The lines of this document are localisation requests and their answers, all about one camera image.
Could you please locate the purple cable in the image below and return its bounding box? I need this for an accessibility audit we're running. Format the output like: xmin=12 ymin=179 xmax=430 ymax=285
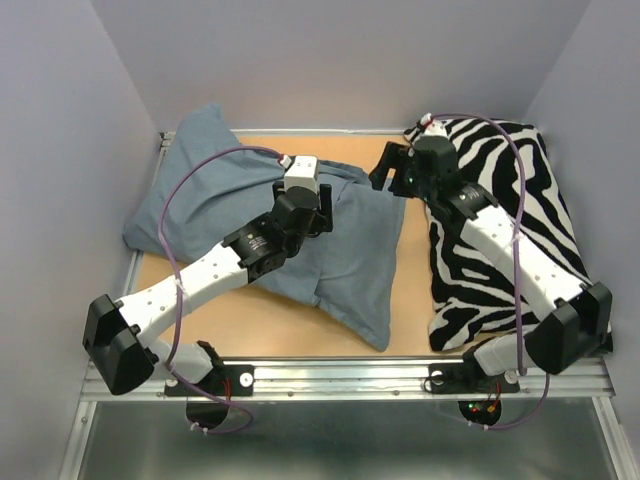
xmin=158 ymin=145 xmax=256 ymax=436
xmin=424 ymin=113 xmax=551 ymax=430

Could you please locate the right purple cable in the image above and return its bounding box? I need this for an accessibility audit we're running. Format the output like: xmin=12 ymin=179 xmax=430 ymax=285
xmin=424 ymin=113 xmax=551 ymax=430

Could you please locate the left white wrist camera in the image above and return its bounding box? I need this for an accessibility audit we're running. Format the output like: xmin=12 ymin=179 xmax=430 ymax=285
xmin=281 ymin=155 xmax=318 ymax=193

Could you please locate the zebra print pillow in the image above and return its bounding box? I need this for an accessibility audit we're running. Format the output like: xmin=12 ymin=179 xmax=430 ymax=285
xmin=426 ymin=119 xmax=592 ymax=351

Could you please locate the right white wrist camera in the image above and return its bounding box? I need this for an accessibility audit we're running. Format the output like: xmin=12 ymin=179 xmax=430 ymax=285
xmin=418 ymin=115 xmax=448 ymax=138

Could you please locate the grey-blue pillowcase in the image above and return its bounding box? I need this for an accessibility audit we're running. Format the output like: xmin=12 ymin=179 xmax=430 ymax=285
xmin=123 ymin=104 xmax=405 ymax=351

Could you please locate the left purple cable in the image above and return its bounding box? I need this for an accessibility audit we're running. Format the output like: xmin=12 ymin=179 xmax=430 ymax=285
xmin=158 ymin=145 xmax=256 ymax=436

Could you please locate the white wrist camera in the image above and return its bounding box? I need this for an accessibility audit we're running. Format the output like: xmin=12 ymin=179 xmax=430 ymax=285
xmin=418 ymin=115 xmax=448 ymax=138
xmin=281 ymin=155 xmax=318 ymax=193

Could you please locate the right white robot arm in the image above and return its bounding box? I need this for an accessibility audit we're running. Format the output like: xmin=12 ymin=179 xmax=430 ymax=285
xmin=369 ymin=136 xmax=612 ymax=390

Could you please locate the aluminium front rail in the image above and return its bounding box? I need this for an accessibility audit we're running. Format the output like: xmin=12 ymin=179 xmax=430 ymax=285
xmin=80 ymin=357 xmax=615 ymax=403

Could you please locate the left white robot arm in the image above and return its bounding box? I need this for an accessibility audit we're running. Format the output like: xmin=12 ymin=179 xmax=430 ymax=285
xmin=82 ymin=182 xmax=333 ymax=395

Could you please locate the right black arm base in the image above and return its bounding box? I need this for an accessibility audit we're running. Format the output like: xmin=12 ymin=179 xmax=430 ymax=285
xmin=421 ymin=362 xmax=521 ymax=430

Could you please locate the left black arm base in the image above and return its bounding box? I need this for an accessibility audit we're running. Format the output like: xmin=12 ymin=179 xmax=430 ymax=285
xmin=163 ymin=364 xmax=255 ymax=436

